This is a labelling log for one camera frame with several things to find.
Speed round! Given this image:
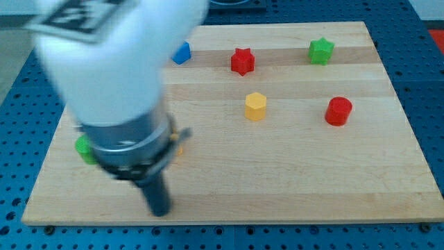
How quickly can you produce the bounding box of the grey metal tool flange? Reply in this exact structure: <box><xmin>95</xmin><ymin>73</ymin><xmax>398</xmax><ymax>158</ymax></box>
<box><xmin>82</xmin><ymin>104</ymin><xmax>192</xmax><ymax>186</ymax></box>

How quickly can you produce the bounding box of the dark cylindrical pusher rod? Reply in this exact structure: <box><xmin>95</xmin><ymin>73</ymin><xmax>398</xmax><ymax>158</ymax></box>
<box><xmin>140</xmin><ymin>173</ymin><xmax>171</xmax><ymax>217</ymax></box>

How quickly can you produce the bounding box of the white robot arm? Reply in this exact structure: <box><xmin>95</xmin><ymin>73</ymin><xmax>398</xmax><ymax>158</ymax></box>
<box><xmin>26</xmin><ymin>0</ymin><xmax>210</xmax><ymax>217</ymax></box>

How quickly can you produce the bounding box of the blue cube block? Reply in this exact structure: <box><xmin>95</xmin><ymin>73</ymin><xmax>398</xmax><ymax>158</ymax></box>
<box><xmin>171</xmin><ymin>42</ymin><xmax>191</xmax><ymax>65</ymax></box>

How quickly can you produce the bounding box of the green cylinder block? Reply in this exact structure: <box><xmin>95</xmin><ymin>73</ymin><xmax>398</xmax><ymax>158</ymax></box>
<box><xmin>75</xmin><ymin>134</ymin><xmax>98</xmax><ymax>165</ymax></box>

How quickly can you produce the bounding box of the yellow hexagon block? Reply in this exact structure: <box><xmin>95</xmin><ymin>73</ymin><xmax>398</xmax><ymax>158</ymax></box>
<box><xmin>244</xmin><ymin>92</ymin><xmax>267</xmax><ymax>122</ymax></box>

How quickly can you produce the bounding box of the red star block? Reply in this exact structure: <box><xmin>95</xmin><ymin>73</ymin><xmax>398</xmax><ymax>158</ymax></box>
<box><xmin>230</xmin><ymin>48</ymin><xmax>255</xmax><ymax>76</ymax></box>

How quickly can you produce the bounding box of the light wooden board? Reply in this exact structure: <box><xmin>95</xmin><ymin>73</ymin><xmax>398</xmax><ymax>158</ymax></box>
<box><xmin>22</xmin><ymin>22</ymin><xmax>443</xmax><ymax>226</ymax></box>

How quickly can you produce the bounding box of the red cylinder block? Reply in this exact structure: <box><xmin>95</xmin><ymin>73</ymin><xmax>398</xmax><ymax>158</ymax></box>
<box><xmin>325</xmin><ymin>97</ymin><xmax>353</xmax><ymax>126</ymax></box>

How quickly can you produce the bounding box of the green star block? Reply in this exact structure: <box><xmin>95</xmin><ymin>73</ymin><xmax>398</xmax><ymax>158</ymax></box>
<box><xmin>308</xmin><ymin>37</ymin><xmax>335</xmax><ymax>65</ymax></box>

